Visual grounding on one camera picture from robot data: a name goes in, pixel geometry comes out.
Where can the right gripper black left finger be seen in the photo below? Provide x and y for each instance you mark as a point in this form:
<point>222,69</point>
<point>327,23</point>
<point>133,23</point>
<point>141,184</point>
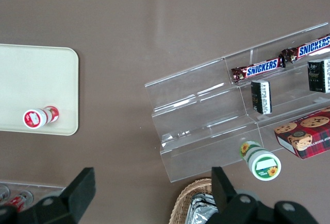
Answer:
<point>77,195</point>

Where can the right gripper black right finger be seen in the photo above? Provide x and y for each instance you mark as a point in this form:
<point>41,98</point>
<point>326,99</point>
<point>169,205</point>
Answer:
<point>224,195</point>

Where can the aluminium foil tray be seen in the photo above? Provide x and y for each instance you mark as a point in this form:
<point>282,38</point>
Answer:
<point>199,211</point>

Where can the light wicker basket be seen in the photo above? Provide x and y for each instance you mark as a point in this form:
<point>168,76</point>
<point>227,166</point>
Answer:
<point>180,206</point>

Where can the beige plastic serving tray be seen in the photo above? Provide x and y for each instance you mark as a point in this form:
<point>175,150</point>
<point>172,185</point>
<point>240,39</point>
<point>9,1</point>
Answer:
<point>38,79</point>

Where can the clear acrylic bottle rack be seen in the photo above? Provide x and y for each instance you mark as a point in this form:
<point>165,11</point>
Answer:
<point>46,189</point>

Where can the green sunflower lidded cup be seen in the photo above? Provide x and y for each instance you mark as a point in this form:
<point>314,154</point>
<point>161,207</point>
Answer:
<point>265,167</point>

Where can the clear acrylic stepped shelf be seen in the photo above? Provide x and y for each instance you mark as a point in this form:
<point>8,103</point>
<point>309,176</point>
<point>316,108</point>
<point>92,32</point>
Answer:
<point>201,110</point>

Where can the red lidded yogurt cup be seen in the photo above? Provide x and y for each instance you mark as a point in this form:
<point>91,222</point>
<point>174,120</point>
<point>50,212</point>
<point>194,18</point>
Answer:
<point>32,118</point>

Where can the red plaid cookie box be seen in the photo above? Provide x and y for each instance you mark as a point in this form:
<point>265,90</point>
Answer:
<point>309,136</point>

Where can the small black packet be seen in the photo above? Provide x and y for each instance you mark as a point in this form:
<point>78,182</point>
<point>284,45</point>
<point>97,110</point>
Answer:
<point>318,76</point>
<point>261,96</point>

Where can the Snickers chocolate bar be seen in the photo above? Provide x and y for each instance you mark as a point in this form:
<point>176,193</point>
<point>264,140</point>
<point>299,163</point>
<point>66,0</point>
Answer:
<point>312,49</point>
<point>260,68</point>

